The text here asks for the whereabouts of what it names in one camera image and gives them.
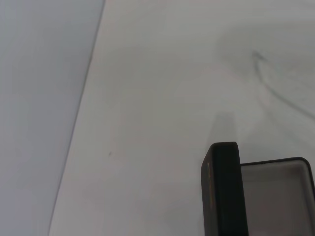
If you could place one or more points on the black glasses case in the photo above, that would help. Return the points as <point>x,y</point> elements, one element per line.
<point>221,191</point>

